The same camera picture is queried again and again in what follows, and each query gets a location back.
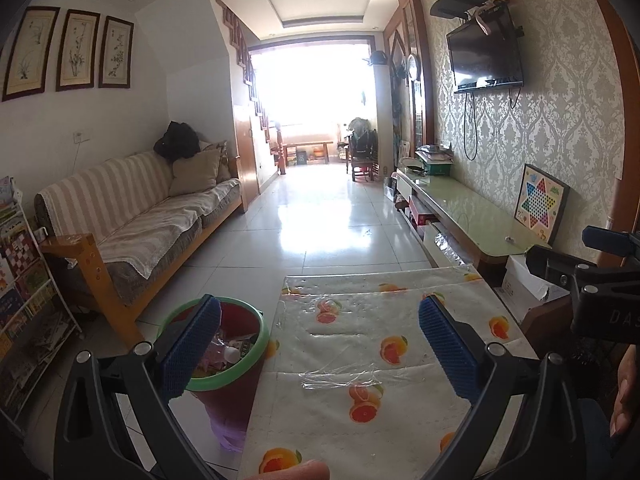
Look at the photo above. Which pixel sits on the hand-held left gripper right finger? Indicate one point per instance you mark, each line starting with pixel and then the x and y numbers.
pixel 447 350

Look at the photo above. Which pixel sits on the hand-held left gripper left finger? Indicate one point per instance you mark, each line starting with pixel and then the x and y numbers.
pixel 192 347

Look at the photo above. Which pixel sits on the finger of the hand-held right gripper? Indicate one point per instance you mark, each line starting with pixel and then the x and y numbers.
pixel 555 262
pixel 612 243

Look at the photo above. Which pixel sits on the clear plastic bottle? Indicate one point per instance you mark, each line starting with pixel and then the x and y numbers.
pixel 230 352

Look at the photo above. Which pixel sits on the red bin with green rim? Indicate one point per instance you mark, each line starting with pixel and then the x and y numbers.
pixel 235 385

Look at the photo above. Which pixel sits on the person's right hand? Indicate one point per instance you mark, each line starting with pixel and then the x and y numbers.
pixel 625 395

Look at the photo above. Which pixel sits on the person's left hand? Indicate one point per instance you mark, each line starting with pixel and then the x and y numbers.
pixel 295 471

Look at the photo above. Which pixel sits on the white cardboard box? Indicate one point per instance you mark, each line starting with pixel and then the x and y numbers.
pixel 525 285

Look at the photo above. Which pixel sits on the star checkers board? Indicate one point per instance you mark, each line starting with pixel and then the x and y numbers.
pixel 542 205

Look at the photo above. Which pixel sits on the fruit print tablecloth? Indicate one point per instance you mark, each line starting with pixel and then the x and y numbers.
pixel 350 335

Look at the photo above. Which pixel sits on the long glass-top cabinet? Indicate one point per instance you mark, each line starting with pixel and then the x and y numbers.
pixel 465 210

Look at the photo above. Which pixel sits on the wooden sofa with striped cover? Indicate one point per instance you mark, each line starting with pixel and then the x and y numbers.
pixel 130 220

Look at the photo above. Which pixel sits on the green box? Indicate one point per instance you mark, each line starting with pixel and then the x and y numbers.
pixel 436 169

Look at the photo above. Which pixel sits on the stack of papers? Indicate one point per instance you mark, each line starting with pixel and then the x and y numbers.
pixel 434 152

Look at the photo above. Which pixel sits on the white book rack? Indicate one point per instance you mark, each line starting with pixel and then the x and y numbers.
pixel 30 300

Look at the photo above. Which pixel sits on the white bowl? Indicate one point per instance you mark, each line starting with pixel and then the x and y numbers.
pixel 412 166

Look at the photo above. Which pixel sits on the beige cushion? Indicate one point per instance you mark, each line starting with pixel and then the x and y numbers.
pixel 195 172

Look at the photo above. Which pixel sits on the patterned cushion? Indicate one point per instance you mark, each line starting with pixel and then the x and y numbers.
pixel 225 160

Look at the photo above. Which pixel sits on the wooden cabinet door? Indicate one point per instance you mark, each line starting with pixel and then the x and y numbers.
pixel 246 150

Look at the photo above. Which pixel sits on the black bag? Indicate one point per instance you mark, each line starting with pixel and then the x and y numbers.
pixel 176 141

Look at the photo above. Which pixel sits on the wooden chair with clothes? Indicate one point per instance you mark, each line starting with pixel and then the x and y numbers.
pixel 362 152

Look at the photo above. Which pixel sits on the dark helmet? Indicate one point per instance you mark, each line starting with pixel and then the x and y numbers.
pixel 378 58

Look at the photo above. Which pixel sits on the wooden staircase railing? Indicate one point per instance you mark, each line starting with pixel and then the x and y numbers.
pixel 245 50

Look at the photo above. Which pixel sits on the framed plant picture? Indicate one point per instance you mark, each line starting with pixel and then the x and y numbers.
pixel 77 50
pixel 30 52
pixel 116 51

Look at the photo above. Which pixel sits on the wall-mounted television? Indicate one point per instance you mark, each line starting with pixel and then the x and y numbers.
pixel 484 55

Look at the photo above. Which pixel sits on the wall socket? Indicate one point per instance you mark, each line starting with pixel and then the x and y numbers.
pixel 81 137

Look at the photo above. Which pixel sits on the wall clock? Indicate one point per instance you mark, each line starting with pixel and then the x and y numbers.
pixel 412 67

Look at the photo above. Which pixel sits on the black wall shelf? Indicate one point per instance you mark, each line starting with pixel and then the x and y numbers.
pixel 460 5

